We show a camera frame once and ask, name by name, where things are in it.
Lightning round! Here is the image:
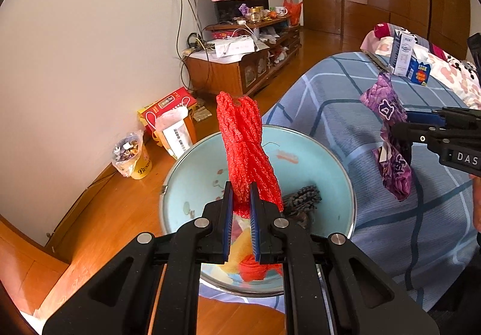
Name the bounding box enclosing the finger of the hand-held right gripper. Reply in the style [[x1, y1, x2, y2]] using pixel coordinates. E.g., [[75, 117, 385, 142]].
[[407, 106, 481, 125], [391, 122, 458, 148]]

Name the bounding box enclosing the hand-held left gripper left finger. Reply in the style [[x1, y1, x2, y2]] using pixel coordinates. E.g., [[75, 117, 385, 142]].
[[42, 181, 234, 335]]

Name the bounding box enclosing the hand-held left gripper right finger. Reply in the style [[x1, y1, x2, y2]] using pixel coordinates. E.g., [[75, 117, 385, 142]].
[[249, 182, 440, 335]]

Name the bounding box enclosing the purple foil wrapper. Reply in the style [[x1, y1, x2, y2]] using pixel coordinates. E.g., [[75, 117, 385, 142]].
[[360, 72, 413, 203]]

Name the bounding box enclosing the black spiky bundle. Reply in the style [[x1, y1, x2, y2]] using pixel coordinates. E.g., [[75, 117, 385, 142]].
[[281, 184, 322, 231]]

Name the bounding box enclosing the light blue cartoon bin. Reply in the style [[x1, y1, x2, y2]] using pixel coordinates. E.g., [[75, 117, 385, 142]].
[[160, 125, 357, 298]]

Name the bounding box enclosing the red mesh bag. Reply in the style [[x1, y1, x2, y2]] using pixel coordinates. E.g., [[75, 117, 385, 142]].
[[216, 91, 285, 282]]

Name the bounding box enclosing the person's right hand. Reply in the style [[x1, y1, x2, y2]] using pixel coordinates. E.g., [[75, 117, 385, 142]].
[[471, 174, 481, 233]]

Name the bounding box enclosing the blue gable-top carton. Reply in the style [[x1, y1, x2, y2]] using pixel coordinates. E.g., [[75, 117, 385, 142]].
[[406, 51, 433, 86]]

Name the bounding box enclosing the white and blue milk carton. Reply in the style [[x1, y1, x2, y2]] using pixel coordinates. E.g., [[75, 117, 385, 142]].
[[389, 29, 414, 77]]

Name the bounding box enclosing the flat dark foil packet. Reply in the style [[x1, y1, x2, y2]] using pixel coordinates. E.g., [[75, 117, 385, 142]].
[[370, 51, 392, 71]]

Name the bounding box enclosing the yellow printed bucket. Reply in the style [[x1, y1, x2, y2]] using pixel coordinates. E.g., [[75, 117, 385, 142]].
[[129, 148, 153, 180]]

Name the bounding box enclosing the clear bag of scraps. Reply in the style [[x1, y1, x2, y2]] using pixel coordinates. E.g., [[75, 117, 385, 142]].
[[112, 130, 145, 174]]

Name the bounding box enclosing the red gift box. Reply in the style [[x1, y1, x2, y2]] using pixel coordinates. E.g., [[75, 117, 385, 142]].
[[139, 87, 198, 133]]

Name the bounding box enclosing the wooden television cabinet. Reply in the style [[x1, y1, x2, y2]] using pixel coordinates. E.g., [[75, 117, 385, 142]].
[[184, 15, 302, 97]]

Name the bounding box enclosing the assorted shelf clutter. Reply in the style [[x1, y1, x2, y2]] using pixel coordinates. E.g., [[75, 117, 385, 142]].
[[259, 25, 298, 66]]

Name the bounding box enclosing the red plastic bag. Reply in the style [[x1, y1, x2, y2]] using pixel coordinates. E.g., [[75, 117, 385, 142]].
[[283, 0, 303, 26]]

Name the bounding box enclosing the white cardboard box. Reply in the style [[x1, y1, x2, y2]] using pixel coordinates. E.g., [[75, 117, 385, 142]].
[[212, 38, 256, 58]]

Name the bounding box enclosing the wooden side cabinet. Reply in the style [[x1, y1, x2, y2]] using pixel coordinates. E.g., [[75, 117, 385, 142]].
[[0, 215, 70, 324]]

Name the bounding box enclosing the black television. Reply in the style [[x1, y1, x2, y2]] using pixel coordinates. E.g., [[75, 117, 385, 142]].
[[214, 0, 270, 22]]

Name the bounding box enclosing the tangled cable bundle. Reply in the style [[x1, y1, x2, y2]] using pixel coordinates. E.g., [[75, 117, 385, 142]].
[[187, 32, 206, 51]]

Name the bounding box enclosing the dark hanging cable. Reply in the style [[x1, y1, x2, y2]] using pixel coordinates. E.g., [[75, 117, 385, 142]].
[[175, 0, 185, 59], [191, 0, 202, 41]]

